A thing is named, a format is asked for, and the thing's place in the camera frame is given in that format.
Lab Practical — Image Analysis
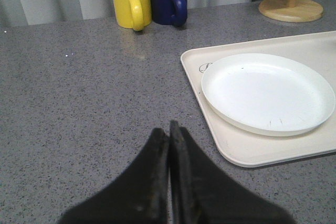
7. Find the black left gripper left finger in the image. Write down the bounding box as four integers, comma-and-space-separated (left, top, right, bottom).
59, 129, 169, 223

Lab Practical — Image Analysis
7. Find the white round plate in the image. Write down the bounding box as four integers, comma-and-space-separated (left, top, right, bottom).
201, 53, 335, 136

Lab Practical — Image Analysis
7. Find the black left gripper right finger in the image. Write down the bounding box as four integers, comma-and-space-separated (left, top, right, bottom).
169, 121, 294, 223

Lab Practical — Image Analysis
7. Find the yellow mug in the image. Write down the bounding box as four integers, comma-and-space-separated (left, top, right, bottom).
113, 0, 152, 31

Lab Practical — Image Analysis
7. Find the wooden mug tree stand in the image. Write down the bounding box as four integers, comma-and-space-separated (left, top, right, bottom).
258, 0, 323, 23

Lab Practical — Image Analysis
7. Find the cream rabbit serving tray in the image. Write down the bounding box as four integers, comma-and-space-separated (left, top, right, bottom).
181, 31, 335, 167

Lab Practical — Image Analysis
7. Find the dark blue mug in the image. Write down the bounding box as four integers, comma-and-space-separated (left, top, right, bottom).
151, 0, 187, 27

